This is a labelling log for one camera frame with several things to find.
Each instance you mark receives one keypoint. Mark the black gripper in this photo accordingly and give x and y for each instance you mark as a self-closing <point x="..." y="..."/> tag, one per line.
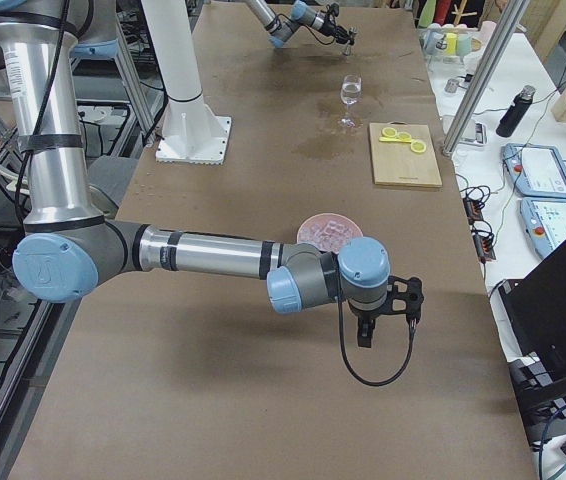
<point x="338" y="30"/>
<point x="366" y="316"/>

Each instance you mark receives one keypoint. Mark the clear wine glass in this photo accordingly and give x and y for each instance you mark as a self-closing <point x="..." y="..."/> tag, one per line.
<point x="350" y="93"/>

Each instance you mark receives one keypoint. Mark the clear ice cubes pile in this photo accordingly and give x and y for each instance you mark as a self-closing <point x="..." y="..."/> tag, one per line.
<point x="330" y="231"/>

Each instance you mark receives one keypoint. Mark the pink bowl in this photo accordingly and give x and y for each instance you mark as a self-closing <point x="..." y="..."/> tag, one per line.
<point x="313" y="235"/>

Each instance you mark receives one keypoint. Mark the lemon slice far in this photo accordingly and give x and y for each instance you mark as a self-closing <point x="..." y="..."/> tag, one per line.
<point x="389" y="132"/>

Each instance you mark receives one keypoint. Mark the lemon slice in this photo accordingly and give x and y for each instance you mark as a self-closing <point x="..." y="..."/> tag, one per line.
<point x="404" y="136"/>
<point x="389" y="132"/>
<point x="418" y="147"/>

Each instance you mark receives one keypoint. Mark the yellow plastic knife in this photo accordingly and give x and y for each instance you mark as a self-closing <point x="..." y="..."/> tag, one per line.
<point x="386" y="139"/>

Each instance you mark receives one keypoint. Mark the lemon slice middle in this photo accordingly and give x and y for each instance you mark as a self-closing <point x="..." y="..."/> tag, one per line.
<point x="404" y="136"/>

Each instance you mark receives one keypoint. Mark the bamboo cutting board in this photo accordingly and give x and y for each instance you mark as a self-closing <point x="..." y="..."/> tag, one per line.
<point x="394" y="164"/>

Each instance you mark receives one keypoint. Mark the lemon slice near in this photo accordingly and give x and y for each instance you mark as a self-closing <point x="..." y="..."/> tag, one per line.
<point x="418" y="147"/>

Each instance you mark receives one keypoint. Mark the black monitor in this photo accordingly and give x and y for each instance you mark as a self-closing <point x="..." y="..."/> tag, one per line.
<point x="536" y="310"/>

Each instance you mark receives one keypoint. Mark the black water bottle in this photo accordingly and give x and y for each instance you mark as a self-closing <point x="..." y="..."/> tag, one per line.
<point x="516" y="111"/>

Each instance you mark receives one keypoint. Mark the teach pendant near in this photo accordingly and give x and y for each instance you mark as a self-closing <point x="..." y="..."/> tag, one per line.
<point x="545" y="223"/>

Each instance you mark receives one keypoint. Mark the teach pendant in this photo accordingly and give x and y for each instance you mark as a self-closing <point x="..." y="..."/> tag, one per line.
<point x="545" y="223"/>
<point x="535" y="170"/>

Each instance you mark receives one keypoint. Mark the teach pendant far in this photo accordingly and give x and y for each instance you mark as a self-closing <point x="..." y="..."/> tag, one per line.
<point x="535" y="170"/>

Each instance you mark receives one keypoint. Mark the aluminium frame post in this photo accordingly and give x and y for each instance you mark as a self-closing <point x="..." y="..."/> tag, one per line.
<point x="494" y="50"/>

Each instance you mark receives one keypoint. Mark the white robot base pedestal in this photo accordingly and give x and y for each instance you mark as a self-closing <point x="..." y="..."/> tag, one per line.
<point x="191" y="132"/>

